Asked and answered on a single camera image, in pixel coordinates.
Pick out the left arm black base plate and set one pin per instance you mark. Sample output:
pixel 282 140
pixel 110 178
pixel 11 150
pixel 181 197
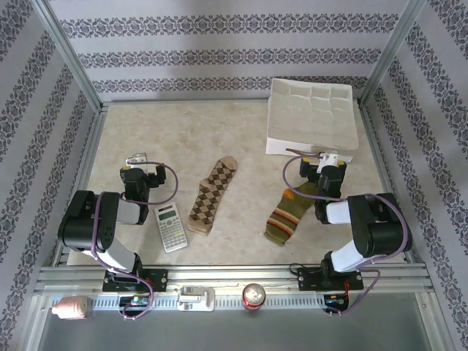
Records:
pixel 161 279

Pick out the small circuit board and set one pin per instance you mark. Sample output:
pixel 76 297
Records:
pixel 334 300
pixel 133 301

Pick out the red soda can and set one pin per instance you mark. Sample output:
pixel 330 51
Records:
pixel 254 296

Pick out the aluminium back rail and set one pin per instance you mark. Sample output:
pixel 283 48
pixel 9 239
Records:
pixel 183 102

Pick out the aluminium frame post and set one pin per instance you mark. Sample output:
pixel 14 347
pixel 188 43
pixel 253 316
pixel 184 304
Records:
pixel 391 55
pixel 73 62

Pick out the white scientific calculator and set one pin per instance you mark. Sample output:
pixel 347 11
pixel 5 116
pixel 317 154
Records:
pixel 170 230

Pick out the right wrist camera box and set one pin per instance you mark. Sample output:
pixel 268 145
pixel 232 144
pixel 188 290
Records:
pixel 329 159

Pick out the white plastic bracket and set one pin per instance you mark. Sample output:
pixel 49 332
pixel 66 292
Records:
pixel 195 298

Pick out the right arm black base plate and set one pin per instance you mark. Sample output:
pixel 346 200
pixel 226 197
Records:
pixel 305 279

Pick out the aluminium side rail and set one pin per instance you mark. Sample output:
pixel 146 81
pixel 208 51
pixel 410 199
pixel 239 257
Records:
pixel 85 161
pixel 380 161

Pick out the white divided organizer box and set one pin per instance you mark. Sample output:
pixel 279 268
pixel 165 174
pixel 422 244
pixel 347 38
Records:
pixel 311 117

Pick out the aluminium front frame rail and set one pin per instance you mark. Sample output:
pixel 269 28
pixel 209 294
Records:
pixel 226 278

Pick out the green striped sock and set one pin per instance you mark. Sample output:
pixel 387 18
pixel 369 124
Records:
pixel 285 219

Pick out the pink plastic bottle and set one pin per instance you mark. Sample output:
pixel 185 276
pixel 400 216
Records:
pixel 71 307

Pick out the brown argyle sock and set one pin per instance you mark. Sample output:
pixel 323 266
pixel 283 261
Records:
pixel 208 197

